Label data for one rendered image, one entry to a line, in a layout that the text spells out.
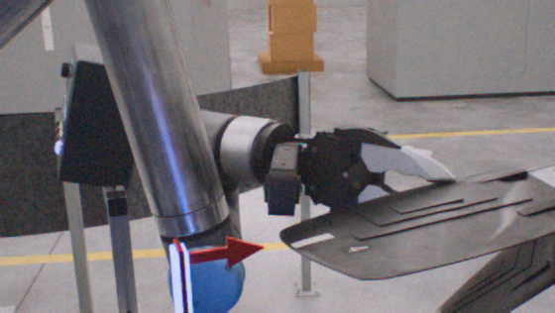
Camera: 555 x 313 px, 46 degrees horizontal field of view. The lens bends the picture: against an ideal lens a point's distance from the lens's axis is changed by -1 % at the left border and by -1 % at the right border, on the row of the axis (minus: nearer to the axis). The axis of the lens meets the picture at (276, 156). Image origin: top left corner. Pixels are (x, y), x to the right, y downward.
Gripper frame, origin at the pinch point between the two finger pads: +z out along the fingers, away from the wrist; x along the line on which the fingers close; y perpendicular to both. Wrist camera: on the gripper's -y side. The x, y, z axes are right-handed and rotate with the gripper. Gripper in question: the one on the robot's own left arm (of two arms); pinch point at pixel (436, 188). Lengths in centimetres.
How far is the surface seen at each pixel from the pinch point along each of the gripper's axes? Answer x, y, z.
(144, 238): 100, 178, -225
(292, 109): 19, 161, -123
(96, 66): -7, 8, -56
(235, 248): 1.8, -20.5, -7.0
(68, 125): 2, 5, -59
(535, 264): 9.4, 12.7, 6.7
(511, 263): 10.8, 15.4, 3.6
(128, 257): 21, 9, -51
